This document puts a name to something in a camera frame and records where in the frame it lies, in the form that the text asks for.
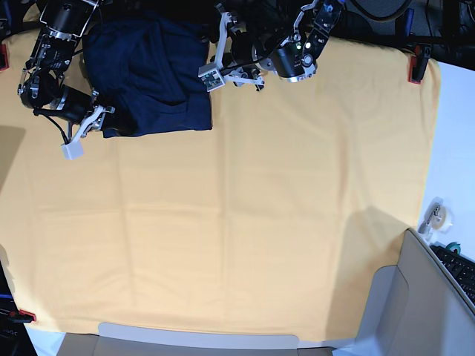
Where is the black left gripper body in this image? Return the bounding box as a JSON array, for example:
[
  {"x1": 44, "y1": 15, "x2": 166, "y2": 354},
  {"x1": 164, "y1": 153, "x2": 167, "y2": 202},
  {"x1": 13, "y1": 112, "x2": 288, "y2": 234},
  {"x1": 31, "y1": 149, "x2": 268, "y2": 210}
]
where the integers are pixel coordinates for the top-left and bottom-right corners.
[{"x1": 200, "y1": 3, "x2": 264, "y2": 92}]

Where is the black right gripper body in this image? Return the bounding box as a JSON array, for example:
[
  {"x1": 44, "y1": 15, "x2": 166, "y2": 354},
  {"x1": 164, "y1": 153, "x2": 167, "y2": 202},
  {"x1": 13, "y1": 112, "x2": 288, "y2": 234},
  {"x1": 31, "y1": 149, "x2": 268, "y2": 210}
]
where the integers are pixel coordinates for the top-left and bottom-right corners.
[{"x1": 83, "y1": 107, "x2": 128, "y2": 139}]

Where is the blue long-sleeve T-shirt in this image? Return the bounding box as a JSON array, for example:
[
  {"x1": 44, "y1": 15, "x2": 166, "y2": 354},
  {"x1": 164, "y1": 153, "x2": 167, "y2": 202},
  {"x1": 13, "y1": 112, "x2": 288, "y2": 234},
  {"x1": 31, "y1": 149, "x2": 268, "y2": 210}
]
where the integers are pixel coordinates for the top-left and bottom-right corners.
[{"x1": 83, "y1": 17, "x2": 212, "y2": 138}]

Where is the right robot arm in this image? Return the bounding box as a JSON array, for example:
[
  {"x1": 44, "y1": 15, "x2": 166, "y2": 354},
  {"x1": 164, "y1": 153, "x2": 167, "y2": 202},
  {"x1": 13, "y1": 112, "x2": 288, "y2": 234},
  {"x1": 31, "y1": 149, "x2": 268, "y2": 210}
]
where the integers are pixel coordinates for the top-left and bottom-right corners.
[{"x1": 18, "y1": 1, "x2": 137, "y2": 143}]

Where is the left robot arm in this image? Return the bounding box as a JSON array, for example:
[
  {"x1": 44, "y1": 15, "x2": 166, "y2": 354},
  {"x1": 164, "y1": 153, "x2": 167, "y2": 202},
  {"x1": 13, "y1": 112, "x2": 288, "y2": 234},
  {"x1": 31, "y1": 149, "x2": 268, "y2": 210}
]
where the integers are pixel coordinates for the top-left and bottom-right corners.
[{"x1": 198, "y1": 1, "x2": 344, "y2": 91}]

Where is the red clamp top left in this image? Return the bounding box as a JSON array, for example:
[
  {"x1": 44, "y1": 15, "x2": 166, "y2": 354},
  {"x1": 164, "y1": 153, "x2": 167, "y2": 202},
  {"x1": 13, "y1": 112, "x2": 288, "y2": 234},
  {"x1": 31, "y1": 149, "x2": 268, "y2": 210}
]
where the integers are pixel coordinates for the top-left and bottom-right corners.
[{"x1": 0, "y1": 44, "x2": 9, "y2": 71}]

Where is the red clamp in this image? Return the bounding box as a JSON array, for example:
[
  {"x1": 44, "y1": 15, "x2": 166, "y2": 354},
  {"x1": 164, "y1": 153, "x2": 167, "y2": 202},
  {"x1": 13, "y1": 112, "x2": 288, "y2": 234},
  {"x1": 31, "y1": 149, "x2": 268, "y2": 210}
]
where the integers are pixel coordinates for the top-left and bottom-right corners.
[
  {"x1": 408, "y1": 44, "x2": 432, "y2": 85},
  {"x1": 0, "y1": 44, "x2": 9, "y2": 71},
  {"x1": 7, "y1": 309, "x2": 36, "y2": 323}
]

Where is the yellow table cloth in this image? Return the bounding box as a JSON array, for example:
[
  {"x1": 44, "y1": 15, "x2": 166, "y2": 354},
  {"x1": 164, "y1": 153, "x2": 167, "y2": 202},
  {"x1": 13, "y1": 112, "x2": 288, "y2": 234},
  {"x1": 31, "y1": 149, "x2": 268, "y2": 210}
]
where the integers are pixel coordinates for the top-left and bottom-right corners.
[{"x1": 1, "y1": 33, "x2": 442, "y2": 342}]

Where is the red clamp top right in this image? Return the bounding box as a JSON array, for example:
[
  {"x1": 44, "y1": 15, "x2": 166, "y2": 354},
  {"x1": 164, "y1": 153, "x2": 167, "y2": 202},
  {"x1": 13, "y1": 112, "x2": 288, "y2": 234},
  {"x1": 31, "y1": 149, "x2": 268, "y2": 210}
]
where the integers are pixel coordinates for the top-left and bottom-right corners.
[{"x1": 408, "y1": 44, "x2": 432, "y2": 85}]

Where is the red clamp bottom left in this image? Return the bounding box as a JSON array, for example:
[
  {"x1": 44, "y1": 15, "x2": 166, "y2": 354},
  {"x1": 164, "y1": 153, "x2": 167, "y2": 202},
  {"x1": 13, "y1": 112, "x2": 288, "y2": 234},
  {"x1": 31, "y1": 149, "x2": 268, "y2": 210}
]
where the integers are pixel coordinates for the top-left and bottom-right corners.
[{"x1": 7, "y1": 309, "x2": 36, "y2": 323}]

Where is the clear tape roll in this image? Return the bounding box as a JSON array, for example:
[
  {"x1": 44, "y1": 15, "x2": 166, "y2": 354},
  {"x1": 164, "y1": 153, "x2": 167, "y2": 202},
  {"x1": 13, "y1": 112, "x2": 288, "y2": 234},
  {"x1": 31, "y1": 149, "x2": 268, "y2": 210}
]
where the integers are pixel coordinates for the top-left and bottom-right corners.
[{"x1": 418, "y1": 197, "x2": 453, "y2": 235}]

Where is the teal tape roll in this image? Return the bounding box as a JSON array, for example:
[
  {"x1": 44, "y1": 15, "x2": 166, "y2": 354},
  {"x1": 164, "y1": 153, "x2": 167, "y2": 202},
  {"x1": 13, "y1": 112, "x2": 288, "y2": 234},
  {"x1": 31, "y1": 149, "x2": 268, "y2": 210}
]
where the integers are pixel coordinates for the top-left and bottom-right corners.
[{"x1": 446, "y1": 242, "x2": 461, "y2": 254}]

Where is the cardboard box right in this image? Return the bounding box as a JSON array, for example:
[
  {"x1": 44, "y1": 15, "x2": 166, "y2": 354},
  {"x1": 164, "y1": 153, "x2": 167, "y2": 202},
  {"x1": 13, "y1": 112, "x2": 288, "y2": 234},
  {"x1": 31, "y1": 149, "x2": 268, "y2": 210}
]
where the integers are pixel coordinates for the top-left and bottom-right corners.
[{"x1": 353, "y1": 229, "x2": 474, "y2": 355}]

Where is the black keyboard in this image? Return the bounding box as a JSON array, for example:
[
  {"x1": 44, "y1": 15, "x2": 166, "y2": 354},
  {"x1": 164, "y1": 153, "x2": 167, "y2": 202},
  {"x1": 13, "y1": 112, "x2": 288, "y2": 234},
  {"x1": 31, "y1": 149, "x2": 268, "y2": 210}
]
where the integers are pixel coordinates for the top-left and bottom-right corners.
[{"x1": 430, "y1": 245, "x2": 475, "y2": 302}]

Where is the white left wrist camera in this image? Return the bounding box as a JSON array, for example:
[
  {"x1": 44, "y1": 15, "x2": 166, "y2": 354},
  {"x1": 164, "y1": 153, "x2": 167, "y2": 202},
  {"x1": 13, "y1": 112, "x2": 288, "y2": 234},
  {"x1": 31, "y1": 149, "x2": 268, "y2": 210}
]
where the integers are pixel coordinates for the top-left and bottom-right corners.
[{"x1": 198, "y1": 12, "x2": 232, "y2": 93}]

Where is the black cable bundle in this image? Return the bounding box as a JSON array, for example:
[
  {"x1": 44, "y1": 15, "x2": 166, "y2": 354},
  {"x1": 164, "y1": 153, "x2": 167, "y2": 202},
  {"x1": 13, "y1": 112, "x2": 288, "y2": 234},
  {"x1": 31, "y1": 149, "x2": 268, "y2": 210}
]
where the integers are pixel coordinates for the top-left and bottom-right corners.
[{"x1": 393, "y1": 0, "x2": 475, "y2": 45}]

